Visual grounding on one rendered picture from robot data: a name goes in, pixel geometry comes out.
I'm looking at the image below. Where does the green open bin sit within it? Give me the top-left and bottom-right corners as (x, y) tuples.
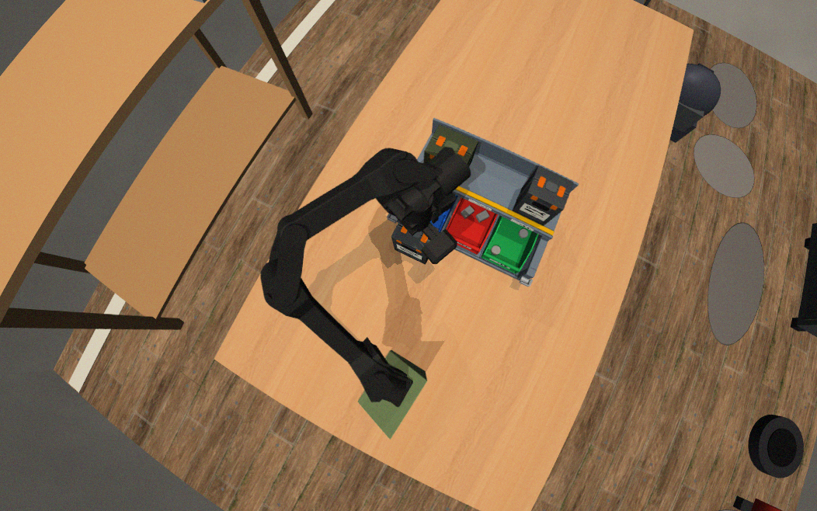
(481, 216), (538, 274)

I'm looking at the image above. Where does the red open bin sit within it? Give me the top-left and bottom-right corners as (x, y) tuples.
(447, 198), (498, 254)

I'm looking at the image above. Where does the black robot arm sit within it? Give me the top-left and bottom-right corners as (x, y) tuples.
(260, 147), (471, 407)

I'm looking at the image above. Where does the yellow flat bar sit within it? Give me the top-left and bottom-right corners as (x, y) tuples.
(455, 186), (554, 235)

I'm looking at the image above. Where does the blue bin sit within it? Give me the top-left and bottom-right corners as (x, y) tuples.
(430, 195), (458, 233)

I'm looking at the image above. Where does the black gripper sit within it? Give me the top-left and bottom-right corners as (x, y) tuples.
(376, 193), (457, 264)

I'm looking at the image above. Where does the grey metal bin rack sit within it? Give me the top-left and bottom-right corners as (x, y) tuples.
(417, 118), (579, 287)

